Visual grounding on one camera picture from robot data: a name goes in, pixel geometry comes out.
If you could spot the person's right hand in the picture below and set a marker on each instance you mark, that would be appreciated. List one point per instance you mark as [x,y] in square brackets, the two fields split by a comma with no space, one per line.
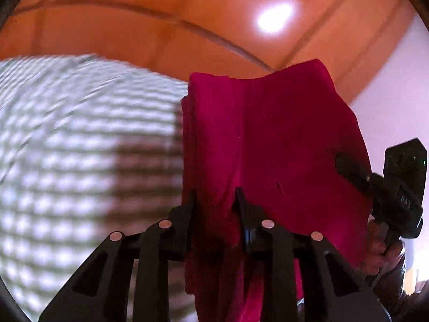
[378,255]

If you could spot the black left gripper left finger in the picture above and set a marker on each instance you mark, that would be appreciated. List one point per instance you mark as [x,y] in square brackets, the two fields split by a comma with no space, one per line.
[99,289]

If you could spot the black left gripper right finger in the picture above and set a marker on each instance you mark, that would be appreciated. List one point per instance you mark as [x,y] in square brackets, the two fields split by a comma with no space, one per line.
[304,278]

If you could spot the green white checkered bedsheet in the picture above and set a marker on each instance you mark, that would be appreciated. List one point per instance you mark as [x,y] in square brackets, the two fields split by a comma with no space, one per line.
[88,146]

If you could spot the magenta red small garment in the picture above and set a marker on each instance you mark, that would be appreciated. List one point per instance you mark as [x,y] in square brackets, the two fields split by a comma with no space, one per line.
[276,138]

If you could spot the orange wooden wardrobe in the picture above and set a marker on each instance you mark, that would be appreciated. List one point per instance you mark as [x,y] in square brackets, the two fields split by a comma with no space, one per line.
[238,38]

